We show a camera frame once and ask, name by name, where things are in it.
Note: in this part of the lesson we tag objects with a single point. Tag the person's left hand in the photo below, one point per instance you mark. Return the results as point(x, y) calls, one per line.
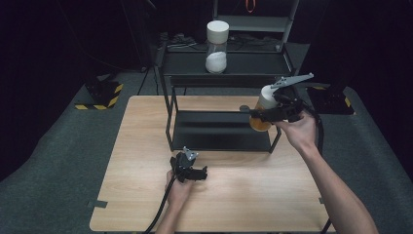
point(178, 193)

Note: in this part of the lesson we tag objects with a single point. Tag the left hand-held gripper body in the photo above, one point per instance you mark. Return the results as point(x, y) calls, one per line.
point(181, 165)

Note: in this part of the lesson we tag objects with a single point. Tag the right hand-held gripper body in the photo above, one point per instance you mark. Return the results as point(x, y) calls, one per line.
point(290, 105)

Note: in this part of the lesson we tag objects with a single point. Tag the small dark round disc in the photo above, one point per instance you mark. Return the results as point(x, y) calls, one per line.
point(243, 107)

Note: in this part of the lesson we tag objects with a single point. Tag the stand base with striped tape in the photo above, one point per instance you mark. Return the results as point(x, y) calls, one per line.
point(332, 100)
point(102, 94)

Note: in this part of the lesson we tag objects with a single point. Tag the black metal two-tier rack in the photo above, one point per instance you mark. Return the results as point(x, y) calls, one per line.
point(224, 130)

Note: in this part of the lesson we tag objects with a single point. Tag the orange powder jar white lid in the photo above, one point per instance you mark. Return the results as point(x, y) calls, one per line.
point(267, 99)

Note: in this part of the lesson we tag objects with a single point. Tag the grey metal stand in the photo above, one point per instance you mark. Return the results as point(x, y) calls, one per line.
point(256, 23)

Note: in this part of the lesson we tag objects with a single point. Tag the person's right hand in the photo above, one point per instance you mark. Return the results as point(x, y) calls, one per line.
point(302, 131)

